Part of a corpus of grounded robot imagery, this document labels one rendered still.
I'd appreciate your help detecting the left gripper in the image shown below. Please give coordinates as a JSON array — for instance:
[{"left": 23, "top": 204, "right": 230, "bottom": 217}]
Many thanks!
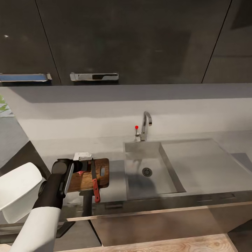
[{"left": 74, "top": 160, "right": 88, "bottom": 173}]

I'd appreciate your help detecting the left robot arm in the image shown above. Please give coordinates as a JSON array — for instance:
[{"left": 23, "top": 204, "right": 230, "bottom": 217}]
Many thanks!
[{"left": 8, "top": 152, "right": 92, "bottom": 252}]

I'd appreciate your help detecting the cutting board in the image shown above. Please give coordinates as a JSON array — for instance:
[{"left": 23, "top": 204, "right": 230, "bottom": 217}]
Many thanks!
[{"left": 68, "top": 158, "right": 109, "bottom": 191}]

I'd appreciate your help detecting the bowl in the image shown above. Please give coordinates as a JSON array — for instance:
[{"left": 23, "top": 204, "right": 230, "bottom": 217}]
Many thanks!
[{"left": 0, "top": 162, "right": 42, "bottom": 211}]

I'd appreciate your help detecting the parer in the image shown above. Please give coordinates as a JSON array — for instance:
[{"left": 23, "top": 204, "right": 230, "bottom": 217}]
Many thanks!
[{"left": 91, "top": 158, "right": 100, "bottom": 202}]

